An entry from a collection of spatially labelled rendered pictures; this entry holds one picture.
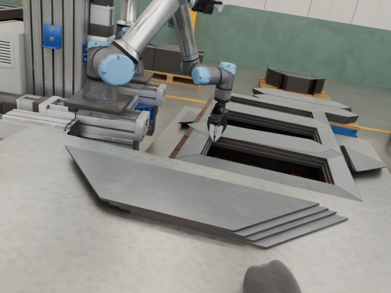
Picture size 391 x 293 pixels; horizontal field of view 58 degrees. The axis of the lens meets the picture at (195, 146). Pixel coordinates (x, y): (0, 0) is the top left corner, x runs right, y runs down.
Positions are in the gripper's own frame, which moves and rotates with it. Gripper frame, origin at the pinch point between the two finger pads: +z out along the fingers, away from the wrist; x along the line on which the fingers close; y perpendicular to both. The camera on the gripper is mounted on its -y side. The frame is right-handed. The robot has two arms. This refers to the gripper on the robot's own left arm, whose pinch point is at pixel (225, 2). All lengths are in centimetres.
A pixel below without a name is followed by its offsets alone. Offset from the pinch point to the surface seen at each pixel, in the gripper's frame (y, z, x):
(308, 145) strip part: 48, 23, 81
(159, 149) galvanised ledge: 72, -42, 45
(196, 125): 52, -27, 54
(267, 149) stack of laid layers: 50, -1, 80
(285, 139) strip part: 49, 14, 74
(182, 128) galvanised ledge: 76, -18, 16
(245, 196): 19, -56, 145
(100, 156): 22, -86, 121
